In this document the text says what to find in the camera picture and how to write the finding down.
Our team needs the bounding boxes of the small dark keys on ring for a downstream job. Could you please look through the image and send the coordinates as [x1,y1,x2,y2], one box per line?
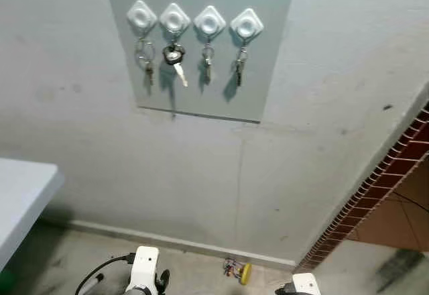
[233,44,249,89]

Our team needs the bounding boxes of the black-headed silver key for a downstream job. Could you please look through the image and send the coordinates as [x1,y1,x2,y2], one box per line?
[162,40,190,89]

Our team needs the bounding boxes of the thin black floor cable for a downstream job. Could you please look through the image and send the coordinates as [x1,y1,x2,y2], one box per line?
[392,190,429,211]

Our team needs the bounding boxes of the grey wall board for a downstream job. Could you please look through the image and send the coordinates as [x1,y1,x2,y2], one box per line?
[103,0,298,124]

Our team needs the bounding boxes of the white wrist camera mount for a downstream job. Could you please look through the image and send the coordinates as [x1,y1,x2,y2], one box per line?
[291,272,322,295]
[127,245,161,295]

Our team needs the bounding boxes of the white square wall hook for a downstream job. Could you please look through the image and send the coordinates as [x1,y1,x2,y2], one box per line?
[193,5,227,41]
[230,7,265,43]
[160,2,192,38]
[127,0,159,33]

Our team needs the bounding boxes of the white plastic table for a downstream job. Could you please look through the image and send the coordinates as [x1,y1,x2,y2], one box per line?
[0,157,107,292]

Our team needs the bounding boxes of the keys on large metal ring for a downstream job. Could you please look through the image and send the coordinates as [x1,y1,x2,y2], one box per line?
[135,35,157,87]

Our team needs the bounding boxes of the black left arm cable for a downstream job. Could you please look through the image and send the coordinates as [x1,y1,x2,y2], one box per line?
[74,253,137,295]

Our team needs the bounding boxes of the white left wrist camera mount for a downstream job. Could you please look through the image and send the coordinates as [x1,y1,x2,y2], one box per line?
[127,245,161,295]

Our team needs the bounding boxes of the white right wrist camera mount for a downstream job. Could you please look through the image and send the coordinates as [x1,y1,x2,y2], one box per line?
[291,272,322,295]

